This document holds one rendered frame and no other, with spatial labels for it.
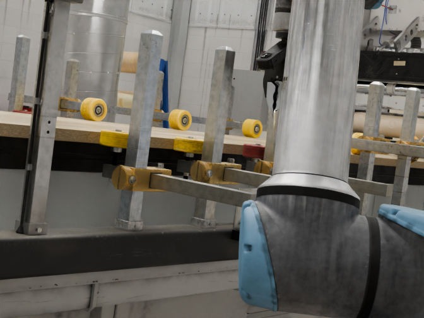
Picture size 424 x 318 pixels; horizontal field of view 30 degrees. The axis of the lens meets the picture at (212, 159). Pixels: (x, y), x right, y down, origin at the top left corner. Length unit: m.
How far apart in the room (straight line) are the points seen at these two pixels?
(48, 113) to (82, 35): 4.40
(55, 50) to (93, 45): 4.37
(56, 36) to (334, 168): 0.65
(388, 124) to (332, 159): 3.42
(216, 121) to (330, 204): 0.84
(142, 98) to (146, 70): 0.06
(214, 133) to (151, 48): 0.30
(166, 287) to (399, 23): 3.29
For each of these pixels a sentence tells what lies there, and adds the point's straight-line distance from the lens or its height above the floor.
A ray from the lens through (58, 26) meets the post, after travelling 1.55.
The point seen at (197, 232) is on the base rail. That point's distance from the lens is 1.86.
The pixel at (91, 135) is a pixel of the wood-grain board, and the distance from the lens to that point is 1.84.
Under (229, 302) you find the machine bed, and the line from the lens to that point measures 2.47.
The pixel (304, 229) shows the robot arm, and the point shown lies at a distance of 1.08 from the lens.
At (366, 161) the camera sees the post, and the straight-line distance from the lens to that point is 2.51.
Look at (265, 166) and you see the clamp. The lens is 2.07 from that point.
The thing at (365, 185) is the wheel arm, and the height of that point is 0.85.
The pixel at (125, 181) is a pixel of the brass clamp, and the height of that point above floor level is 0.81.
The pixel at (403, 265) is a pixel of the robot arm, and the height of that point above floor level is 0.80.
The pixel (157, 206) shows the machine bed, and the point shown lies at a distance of 2.09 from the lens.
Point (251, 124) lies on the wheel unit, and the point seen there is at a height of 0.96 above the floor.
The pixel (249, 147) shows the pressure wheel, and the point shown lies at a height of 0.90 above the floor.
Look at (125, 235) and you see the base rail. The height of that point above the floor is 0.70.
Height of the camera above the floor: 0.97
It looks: 3 degrees down
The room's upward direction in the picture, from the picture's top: 7 degrees clockwise
